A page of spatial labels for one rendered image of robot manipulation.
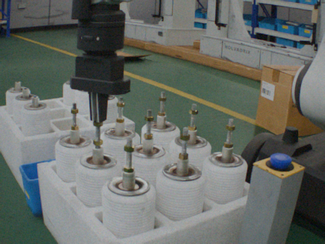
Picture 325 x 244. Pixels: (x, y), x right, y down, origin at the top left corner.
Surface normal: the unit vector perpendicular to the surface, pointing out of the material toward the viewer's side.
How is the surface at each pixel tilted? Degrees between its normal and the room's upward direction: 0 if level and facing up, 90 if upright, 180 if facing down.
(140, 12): 90
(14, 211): 0
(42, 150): 90
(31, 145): 90
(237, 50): 90
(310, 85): 73
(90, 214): 0
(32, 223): 0
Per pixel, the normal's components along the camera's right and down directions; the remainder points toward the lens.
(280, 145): -0.54, -0.58
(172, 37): 0.58, 0.29
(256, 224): -0.81, 0.14
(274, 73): -0.91, 0.07
